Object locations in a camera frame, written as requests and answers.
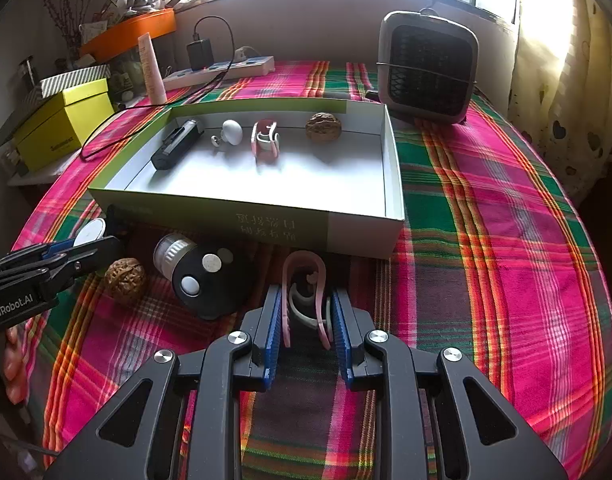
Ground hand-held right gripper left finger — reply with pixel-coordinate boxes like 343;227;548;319
43;285;284;480

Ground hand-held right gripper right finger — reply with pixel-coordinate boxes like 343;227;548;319
331;287;569;480

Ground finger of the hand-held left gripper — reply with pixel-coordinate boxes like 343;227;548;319
0;236;124;305
0;240;79;281

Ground white and green spool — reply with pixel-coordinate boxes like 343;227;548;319
75;217;108;247

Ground brown walnut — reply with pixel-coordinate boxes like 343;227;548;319
103;257;148;305
305;111;344;143

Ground black round device white buttons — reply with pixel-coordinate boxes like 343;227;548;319
170;244;254;321

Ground small clear jar white cap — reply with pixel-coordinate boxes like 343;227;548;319
152;232;199;281

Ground pink and white clip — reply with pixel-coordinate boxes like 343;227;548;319
281;250;334;351
250;117;283;166

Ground black device with clear cap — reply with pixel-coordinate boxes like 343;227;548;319
151;119;204;171

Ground white cardboard box green rim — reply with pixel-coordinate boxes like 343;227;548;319
87;97;407;260

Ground white egg-shaped knob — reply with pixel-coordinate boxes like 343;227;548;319
209;120;244;147

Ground person's left hand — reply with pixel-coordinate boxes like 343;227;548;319
1;327;37;406

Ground white side table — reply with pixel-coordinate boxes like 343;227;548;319
6;160;67;188

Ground yellow box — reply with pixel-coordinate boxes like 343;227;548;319
13;78;116;173

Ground striped box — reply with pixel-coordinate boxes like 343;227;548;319
23;64;112;106

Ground glass jar dark lid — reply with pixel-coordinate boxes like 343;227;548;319
18;57;42;88

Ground pink tube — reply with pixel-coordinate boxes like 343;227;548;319
137;32;168;104

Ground dried branches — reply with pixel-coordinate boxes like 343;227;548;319
36;0;87;61

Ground orange box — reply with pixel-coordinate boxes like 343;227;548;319
78;8;178;63

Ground white power strip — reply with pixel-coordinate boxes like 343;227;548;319
162;55;276;88

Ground grey space heater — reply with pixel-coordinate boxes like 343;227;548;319
377;10;480;126

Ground heart print curtain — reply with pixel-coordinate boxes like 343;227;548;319
508;0;612;206

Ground black charger with cable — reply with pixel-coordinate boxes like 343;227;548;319
79;16;236;162

